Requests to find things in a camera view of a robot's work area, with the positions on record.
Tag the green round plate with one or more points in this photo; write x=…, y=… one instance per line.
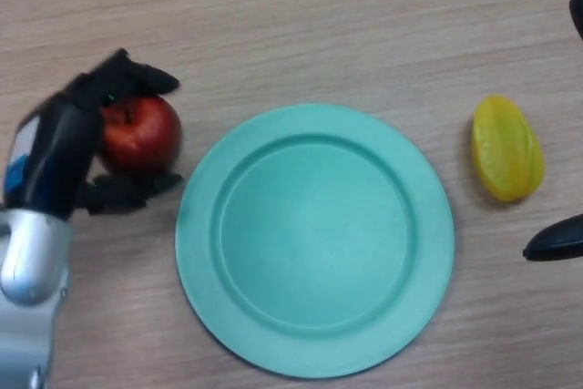
x=315, y=241

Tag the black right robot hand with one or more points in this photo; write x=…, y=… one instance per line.
x=558, y=243

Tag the yellow starfruit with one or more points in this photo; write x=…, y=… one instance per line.
x=508, y=147

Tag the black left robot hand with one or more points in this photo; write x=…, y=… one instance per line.
x=59, y=156

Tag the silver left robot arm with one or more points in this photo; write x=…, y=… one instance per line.
x=32, y=279

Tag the red apple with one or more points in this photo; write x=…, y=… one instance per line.
x=146, y=138

